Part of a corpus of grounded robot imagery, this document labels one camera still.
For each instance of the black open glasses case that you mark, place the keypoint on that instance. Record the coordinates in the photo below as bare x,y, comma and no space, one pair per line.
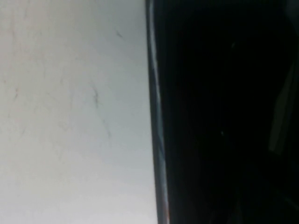
210,112

